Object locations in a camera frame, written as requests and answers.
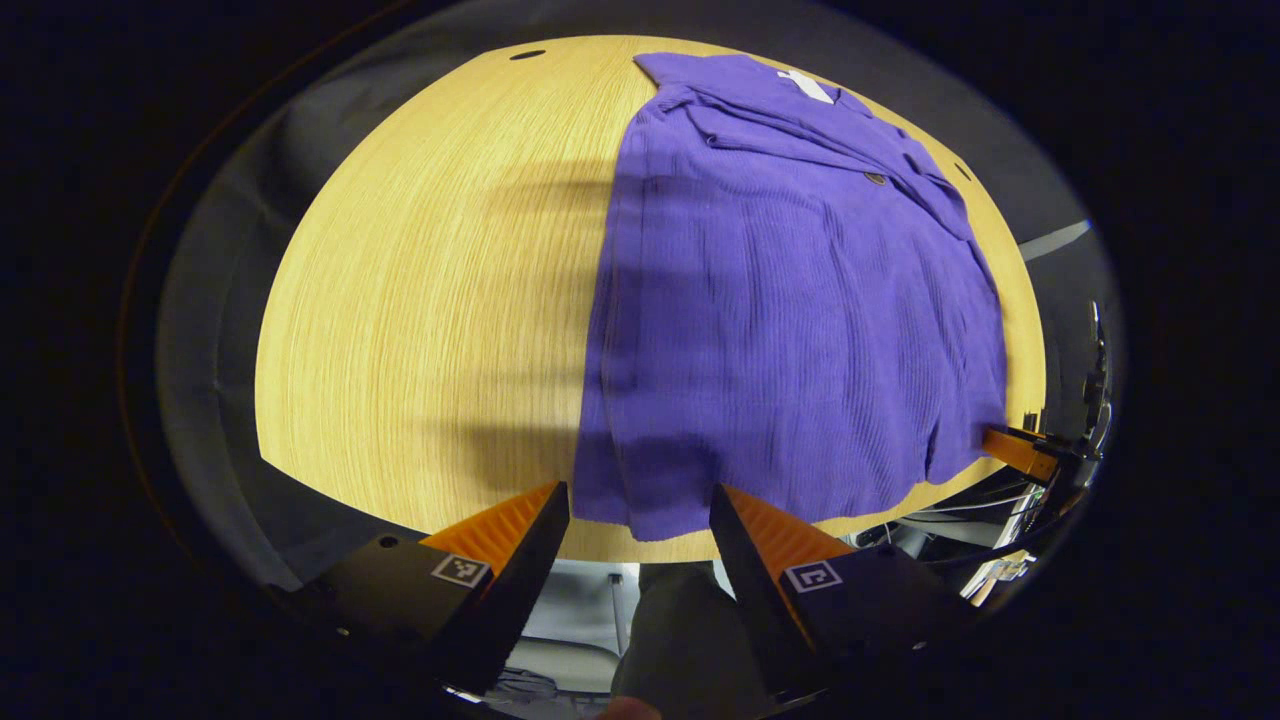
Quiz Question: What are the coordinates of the person's dark trouser leg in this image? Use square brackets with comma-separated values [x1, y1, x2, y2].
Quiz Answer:
[610, 565, 771, 720]

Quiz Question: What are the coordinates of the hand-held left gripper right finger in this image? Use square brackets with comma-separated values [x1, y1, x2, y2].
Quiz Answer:
[708, 483, 976, 701]

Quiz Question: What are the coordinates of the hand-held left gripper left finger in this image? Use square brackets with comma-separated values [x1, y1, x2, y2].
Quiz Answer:
[280, 480, 571, 696]

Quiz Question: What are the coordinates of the purple knit garment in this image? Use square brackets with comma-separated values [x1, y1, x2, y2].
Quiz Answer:
[570, 50, 1009, 543]

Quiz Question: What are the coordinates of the white vertical pole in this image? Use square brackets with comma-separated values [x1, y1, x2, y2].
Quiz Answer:
[1018, 218, 1093, 263]

